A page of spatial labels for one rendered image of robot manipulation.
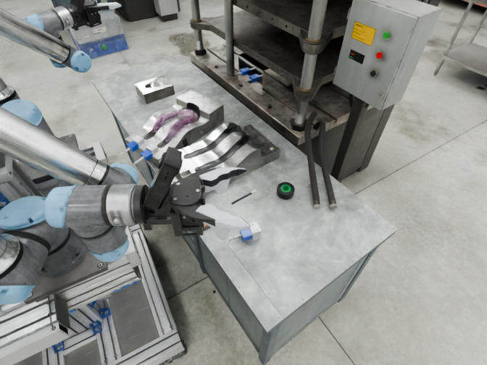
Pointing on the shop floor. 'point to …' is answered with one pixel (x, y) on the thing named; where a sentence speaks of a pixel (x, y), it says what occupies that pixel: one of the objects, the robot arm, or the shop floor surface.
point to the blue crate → (103, 46)
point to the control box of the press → (378, 59)
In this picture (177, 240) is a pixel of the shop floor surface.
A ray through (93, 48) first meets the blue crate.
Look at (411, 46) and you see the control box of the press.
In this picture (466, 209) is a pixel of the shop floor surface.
